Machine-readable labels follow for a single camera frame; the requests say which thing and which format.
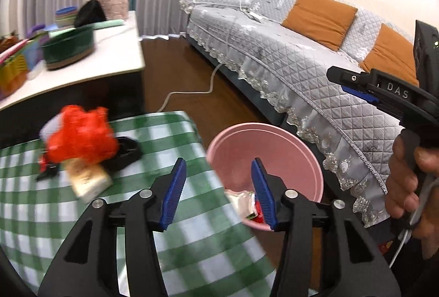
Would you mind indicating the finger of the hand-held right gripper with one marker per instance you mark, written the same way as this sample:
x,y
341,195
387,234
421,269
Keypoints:
x,y
351,78
358,93

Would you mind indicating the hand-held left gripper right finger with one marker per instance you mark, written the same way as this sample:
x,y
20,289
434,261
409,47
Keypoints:
x,y
264,194

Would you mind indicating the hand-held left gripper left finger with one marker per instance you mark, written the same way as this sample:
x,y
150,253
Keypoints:
x,y
173,192

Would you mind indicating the pink plastic bin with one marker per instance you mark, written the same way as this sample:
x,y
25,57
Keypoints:
x,y
274,149

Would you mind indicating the black plastic tray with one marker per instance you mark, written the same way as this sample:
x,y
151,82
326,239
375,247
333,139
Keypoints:
x,y
127,153

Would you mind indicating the small beige box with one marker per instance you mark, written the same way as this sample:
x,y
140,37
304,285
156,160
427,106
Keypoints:
x,y
91,182

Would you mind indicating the large red plastic bag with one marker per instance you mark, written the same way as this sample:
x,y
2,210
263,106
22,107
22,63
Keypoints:
x,y
82,135

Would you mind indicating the black red snack wrapper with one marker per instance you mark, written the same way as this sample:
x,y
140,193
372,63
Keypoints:
x,y
44,170

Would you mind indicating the white foam net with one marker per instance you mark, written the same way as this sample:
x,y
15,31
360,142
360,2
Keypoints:
x,y
48,130

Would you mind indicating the person's right hand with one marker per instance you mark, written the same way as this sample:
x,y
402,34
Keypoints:
x,y
398,187

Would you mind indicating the orange cushion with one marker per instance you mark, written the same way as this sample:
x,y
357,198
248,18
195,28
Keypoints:
x,y
319,19
387,56

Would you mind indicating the sofa with grey quilted cover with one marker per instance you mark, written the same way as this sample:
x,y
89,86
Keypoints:
x,y
274,53

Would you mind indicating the white power strip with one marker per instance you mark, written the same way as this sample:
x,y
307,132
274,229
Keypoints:
x,y
255,16

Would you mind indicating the green checked tablecloth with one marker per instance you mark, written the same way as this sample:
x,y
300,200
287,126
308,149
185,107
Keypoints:
x,y
51,231

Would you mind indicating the white top coffee table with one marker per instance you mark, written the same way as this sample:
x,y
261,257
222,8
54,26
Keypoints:
x,y
113,53

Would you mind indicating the mint green rolled mat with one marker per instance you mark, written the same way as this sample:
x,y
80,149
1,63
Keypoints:
x,y
109,25

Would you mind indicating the green round tin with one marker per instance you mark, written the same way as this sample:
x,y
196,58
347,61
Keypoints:
x,y
68,46

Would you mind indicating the black cloth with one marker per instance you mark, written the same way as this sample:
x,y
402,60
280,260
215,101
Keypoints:
x,y
89,14

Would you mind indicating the colourful storage box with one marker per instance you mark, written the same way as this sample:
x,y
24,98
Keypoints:
x,y
13,74

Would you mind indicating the pink fabric basket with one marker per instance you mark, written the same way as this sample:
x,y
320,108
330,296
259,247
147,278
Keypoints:
x,y
113,2

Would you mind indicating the blue plate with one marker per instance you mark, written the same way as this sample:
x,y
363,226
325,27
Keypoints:
x,y
50,28

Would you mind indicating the stack of coloured bowls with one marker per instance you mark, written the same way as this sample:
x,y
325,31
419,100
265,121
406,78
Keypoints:
x,y
65,17

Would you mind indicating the brown ornament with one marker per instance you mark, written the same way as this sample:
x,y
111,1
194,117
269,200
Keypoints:
x,y
8,41

